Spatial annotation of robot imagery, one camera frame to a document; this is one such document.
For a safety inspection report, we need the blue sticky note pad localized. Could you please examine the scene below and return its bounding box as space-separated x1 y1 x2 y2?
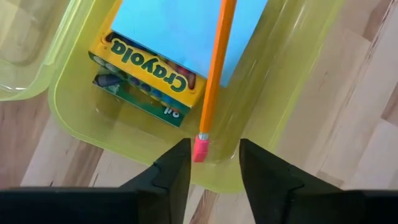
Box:
111 0 269 88

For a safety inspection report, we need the orange pencil pink eraser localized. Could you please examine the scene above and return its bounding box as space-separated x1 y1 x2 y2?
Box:
192 0 238 163

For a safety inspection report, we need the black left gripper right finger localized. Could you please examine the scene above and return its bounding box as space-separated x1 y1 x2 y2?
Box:
239 139 364 224

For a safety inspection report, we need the yellow-green translucent pencil case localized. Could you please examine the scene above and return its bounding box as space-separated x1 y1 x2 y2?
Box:
0 0 346 194

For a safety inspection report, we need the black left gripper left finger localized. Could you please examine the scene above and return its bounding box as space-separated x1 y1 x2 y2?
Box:
119 138 192 224

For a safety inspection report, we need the yellow Crayola crayon box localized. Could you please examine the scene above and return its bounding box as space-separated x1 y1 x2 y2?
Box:
88 0 208 128

